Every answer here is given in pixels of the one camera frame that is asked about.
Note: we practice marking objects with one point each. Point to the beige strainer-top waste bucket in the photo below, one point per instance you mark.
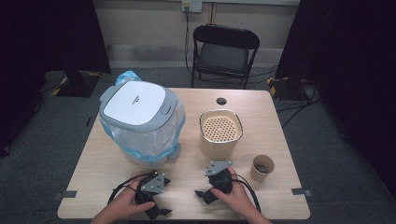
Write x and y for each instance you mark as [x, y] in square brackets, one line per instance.
[218, 146]

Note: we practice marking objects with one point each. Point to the blue-edged clear trash bag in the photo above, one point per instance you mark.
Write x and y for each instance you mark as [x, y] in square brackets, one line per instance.
[146, 141]

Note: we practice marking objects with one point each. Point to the white wall socket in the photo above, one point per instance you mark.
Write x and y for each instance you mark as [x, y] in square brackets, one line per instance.
[192, 5]

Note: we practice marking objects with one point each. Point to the black folding chair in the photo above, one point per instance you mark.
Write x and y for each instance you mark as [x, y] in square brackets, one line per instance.
[222, 57]

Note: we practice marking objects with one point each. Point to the person's right hand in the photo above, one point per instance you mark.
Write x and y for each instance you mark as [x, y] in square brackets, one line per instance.
[236, 196]

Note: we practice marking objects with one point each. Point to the black stand base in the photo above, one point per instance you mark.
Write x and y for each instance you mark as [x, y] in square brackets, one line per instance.
[288, 88]
[76, 85]

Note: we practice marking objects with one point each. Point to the grey tape strip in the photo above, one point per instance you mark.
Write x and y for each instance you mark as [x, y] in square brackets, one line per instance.
[67, 194]
[300, 191]

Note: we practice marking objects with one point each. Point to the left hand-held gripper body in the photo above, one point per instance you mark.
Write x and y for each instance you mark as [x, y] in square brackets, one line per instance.
[152, 184]

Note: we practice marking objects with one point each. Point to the person's left hand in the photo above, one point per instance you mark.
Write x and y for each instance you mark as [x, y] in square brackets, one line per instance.
[124, 202]

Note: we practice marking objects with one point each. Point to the black curtain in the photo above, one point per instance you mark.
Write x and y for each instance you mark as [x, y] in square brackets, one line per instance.
[46, 46]
[351, 62]

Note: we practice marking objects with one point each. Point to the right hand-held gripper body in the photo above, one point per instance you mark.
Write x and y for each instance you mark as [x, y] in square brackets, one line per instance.
[219, 177]

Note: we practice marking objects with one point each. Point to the dark wet tea dregs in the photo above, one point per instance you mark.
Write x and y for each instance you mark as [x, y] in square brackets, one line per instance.
[262, 168]

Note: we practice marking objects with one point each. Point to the brown paper cup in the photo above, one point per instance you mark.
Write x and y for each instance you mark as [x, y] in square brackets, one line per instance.
[257, 175]

